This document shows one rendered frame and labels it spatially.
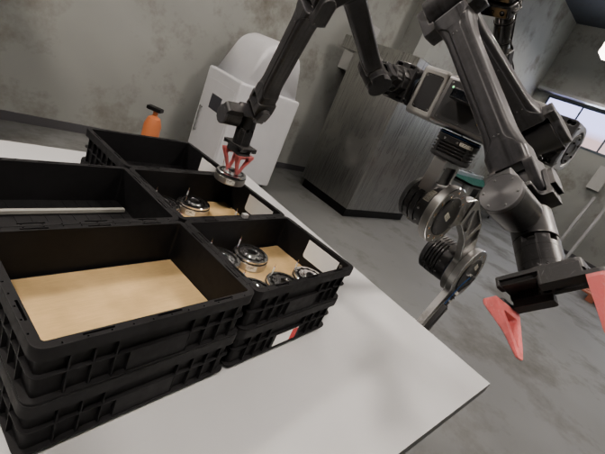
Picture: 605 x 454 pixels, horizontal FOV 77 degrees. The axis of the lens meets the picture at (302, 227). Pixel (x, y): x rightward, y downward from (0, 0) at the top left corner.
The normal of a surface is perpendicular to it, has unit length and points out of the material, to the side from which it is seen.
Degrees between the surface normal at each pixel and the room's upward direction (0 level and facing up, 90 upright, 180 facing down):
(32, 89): 90
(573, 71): 90
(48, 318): 0
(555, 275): 72
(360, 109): 90
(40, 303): 0
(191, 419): 0
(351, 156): 90
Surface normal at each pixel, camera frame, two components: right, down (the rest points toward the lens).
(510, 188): -0.73, -0.48
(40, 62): 0.60, 0.52
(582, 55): -0.70, -0.02
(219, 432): 0.38, -0.85
